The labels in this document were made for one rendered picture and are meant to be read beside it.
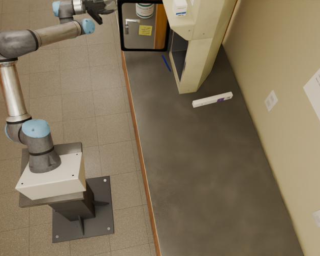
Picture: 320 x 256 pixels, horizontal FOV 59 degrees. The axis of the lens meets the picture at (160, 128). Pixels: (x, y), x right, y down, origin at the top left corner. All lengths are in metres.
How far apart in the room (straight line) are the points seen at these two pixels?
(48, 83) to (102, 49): 0.69
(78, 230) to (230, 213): 1.33
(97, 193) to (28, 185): 1.18
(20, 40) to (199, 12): 0.78
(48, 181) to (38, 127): 0.25
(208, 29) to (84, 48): 2.11
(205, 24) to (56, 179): 0.98
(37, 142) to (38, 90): 1.71
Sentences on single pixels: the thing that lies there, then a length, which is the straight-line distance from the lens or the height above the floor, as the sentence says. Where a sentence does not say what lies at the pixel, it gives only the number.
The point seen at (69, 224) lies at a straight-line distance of 2.51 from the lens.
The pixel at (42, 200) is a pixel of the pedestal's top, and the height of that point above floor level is 0.94.
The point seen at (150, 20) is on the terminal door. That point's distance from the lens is 1.76.
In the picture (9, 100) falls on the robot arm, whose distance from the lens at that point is 1.53.
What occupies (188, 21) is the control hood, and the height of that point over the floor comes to 1.51.
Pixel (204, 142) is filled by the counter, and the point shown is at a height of 0.94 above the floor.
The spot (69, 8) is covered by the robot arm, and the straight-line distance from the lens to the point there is 1.70.
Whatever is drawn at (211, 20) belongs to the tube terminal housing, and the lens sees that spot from 1.40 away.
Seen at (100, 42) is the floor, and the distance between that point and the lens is 3.38.
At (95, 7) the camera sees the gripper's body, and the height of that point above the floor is 1.35.
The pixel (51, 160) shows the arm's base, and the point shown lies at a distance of 1.49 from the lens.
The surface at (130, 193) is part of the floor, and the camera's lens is 2.51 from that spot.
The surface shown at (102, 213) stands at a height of 0.02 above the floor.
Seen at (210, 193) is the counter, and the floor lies 0.94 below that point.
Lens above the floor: 2.44
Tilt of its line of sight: 63 degrees down
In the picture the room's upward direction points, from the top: 8 degrees clockwise
